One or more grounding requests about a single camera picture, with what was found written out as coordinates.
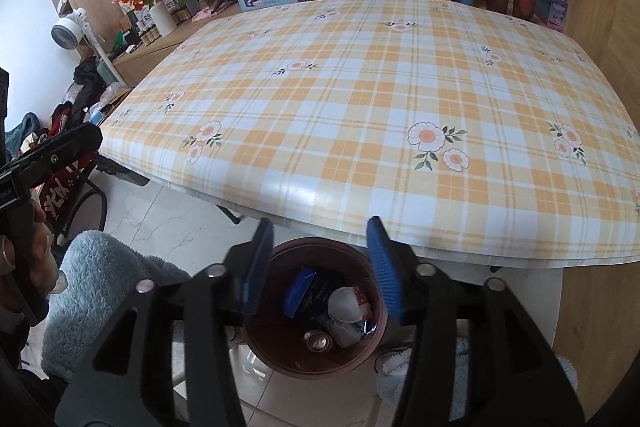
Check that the blue carton box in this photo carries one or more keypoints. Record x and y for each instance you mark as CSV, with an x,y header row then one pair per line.
x,y
300,292

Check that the red printed bag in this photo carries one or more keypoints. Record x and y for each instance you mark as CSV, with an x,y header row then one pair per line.
x,y
57,197

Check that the red paper cup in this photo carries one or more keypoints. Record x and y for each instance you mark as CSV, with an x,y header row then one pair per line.
x,y
525,4

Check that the black metal chair frame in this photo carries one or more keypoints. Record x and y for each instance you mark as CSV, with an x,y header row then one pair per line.
x,y
100,197

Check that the red crushed can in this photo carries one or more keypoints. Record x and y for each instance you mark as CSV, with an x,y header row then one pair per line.
x,y
362,297

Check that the orange flowers in white vase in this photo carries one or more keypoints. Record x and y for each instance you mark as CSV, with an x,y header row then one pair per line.
x,y
164,19

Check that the low wooden cabinet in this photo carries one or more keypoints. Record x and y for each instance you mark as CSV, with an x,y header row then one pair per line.
x,y
150,57

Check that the row of small brown bottles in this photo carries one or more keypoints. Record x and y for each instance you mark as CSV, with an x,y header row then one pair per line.
x,y
147,34

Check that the pink cloth item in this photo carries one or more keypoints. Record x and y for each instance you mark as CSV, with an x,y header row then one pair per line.
x,y
212,13

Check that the silver can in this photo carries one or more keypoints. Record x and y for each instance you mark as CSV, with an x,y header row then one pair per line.
x,y
318,341

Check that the person's left hand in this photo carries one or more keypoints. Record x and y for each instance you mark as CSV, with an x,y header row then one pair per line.
x,y
44,252

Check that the brown plastic bin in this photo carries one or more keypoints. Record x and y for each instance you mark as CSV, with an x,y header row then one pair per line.
x,y
280,352

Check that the white standing fan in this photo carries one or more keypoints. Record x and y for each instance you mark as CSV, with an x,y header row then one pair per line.
x,y
67,32

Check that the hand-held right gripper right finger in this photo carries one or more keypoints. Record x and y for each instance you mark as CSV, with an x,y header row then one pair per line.
x,y
385,272

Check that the white table leg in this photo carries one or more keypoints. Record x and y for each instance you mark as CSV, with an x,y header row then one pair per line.
x,y
525,307

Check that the clear blister pack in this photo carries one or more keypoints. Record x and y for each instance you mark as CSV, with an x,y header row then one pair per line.
x,y
345,334

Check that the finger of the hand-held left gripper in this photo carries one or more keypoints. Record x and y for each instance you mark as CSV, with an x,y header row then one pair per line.
x,y
55,154

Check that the small purple box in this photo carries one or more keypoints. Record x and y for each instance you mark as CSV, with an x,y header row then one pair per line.
x,y
552,9

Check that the plaid floral tablecloth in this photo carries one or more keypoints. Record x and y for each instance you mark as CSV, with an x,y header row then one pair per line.
x,y
350,107

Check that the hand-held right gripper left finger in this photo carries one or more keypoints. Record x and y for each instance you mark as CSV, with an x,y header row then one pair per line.
x,y
257,272

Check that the black clothing pile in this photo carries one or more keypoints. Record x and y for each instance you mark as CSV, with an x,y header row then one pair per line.
x,y
87,92

